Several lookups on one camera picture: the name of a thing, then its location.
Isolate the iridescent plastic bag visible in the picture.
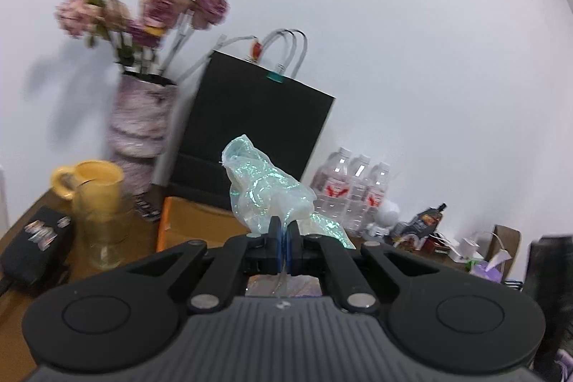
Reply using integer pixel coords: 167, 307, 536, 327
221, 135, 355, 249

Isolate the orange cardboard storage box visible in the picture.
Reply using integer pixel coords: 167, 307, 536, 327
157, 197, 250, 252

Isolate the left water bottle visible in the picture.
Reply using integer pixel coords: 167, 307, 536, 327
311, 148, 352, 220

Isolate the water bottle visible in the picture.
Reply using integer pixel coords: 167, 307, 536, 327
360, 162, 390, 231
342, 154, 370, 237
311, 148, 352, 220

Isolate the white robot figurine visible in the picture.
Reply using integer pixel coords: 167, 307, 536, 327
365, 200, 400, 238

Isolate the middle water bottle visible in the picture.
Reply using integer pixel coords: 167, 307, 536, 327
342, 154, 370, 237

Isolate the right water bottle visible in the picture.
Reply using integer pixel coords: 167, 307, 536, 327
360, 162, 390, 231

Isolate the red small box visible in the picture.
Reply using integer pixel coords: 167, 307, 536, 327
422, 232, 452, 255

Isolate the clear glass cup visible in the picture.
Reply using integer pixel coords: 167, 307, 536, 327
72, 181, 134, 271

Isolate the black paper gift bag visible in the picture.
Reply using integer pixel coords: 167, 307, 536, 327
153, 29, 335, 209

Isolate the white charger adapter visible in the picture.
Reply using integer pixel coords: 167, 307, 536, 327
449, 233, 484, 264

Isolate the yellow ceramic mug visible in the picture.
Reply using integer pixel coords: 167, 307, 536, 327
50, 160, 124, 202

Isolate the purple white ceramic vase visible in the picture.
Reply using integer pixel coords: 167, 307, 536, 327
107, 72, 178, 196

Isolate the black patterned box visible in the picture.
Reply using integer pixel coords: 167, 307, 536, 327
1, 207, 75, 295

